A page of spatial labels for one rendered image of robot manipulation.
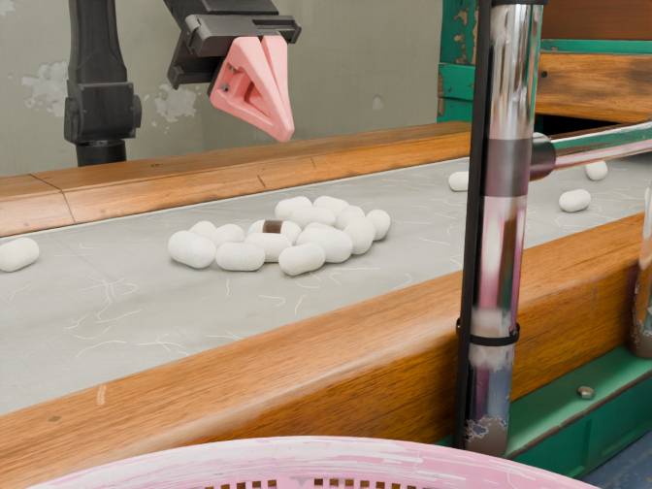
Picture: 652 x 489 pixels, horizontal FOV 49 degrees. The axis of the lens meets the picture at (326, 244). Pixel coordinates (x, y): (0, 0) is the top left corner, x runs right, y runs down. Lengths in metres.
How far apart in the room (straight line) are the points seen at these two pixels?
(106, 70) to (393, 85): 1.36
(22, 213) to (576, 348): 0.41
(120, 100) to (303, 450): 0.75
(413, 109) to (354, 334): 1.84
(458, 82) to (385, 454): 0.83
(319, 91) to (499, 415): 2.13
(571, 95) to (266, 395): 0.65
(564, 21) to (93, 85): 0.57
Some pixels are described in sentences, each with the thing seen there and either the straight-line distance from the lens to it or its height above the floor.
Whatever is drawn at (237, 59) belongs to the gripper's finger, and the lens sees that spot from 0.56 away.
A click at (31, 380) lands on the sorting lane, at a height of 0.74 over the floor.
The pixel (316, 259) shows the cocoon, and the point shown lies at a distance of 0.45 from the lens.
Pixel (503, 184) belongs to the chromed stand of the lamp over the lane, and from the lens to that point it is 0.28.
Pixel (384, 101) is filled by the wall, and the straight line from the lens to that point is 2.20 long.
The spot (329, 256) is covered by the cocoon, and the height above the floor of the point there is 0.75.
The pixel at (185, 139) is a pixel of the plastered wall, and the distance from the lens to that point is 2.94.
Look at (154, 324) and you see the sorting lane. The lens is 0.39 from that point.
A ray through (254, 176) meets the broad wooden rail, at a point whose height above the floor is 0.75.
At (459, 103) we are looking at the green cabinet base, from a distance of 1.02.
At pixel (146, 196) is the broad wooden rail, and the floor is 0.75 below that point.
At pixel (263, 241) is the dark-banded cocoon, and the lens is 0.47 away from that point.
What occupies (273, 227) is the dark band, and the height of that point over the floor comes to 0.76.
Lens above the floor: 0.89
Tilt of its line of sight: 17 degrees down
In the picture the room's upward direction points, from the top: straight up
